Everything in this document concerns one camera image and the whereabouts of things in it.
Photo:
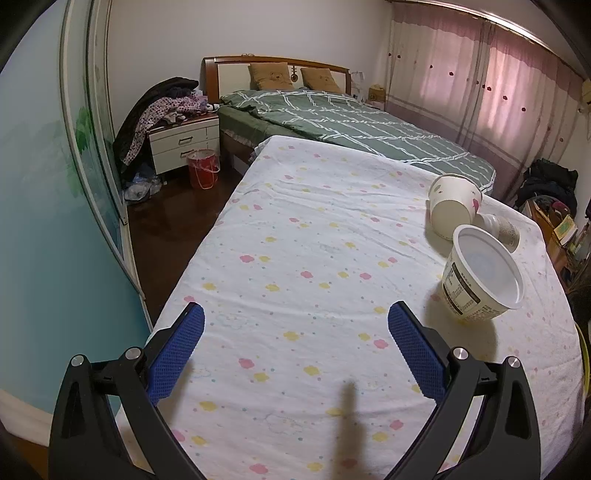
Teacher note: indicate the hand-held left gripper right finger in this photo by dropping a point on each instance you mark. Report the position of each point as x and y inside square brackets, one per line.
[415, 350]

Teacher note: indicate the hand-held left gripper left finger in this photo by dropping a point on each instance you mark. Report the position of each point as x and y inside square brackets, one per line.
[178, 350]

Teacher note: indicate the white paper cup near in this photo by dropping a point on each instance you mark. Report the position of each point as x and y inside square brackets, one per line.
[466, 295]

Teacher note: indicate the white paper cup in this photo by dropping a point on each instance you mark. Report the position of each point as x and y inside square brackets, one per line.
[466, 295]
[452, 207]

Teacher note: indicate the small clear plastic bottle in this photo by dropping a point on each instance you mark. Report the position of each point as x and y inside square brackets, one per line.
[503, 230]

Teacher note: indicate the crumpled plastic bags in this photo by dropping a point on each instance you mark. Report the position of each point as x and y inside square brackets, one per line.
[141, 187]

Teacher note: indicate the yellow-rimmed waste bin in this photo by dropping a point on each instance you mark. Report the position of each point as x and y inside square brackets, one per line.
[586, 355]

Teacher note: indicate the red bucket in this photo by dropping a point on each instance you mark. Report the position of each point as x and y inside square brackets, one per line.
[203, 173]

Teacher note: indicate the stack of books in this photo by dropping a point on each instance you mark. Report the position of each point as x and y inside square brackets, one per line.
[565, 228]

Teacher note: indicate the glass sliding wardrobe door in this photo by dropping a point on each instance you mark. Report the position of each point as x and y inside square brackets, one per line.
[41, 207]

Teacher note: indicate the white nightstand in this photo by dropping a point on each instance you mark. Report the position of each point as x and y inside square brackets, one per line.
[184, 138]

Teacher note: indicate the pile of dark clothes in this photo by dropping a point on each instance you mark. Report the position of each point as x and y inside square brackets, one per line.
[554, 177]

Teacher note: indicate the bed with green duvet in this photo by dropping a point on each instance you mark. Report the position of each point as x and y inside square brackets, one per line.
[351, 124]

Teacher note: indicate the pile of patterned clothes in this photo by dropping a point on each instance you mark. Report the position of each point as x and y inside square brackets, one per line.
[147, 110]

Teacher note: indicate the small cardboard box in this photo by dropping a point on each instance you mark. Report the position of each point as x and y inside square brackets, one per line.
[376, 93]

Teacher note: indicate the pink striped curtain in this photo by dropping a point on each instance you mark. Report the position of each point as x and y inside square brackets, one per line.
[508, 92]

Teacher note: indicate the wooden bed headboard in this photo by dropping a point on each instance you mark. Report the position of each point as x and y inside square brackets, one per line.
[231, 74]

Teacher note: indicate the brown pillow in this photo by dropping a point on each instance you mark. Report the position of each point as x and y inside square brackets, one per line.
[271, 76]
[322, 79]

